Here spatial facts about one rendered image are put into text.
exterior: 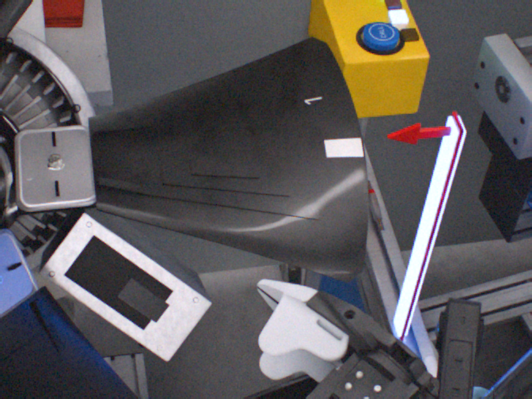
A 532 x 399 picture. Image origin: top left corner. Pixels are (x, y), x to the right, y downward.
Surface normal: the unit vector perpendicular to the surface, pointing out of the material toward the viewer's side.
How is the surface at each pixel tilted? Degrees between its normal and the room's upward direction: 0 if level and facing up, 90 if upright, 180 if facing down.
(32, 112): 48
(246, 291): 0
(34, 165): 0
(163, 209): 13
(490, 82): 90
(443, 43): 90
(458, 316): 5
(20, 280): 53
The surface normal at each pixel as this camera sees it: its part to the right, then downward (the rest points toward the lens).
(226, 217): 0.18, -0.42
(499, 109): -0.94, 0.22
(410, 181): 0.18, 0.75
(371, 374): -0.01, -0.59
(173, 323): 0.18, 0.15
